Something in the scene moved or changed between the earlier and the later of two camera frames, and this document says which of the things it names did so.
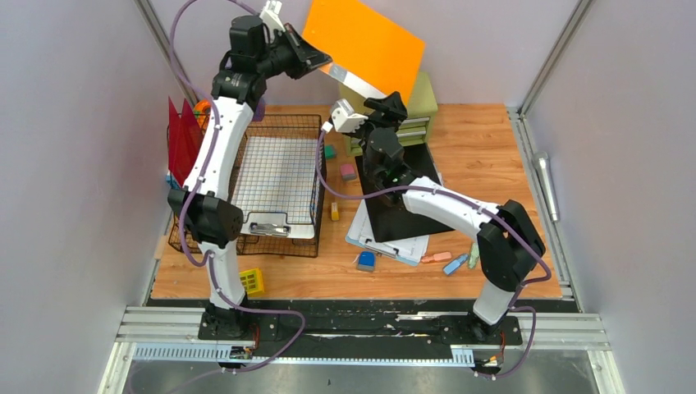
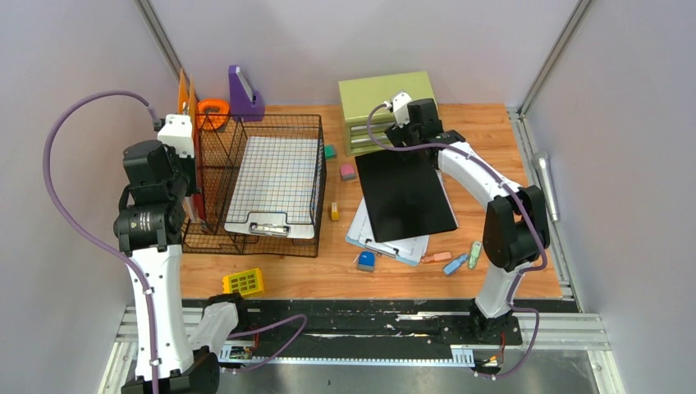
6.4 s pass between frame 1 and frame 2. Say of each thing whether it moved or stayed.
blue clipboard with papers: stayed
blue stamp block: stayed
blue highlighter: stayed
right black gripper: moved
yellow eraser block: stayed
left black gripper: moved
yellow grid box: stayed
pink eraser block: stayed
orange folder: moved
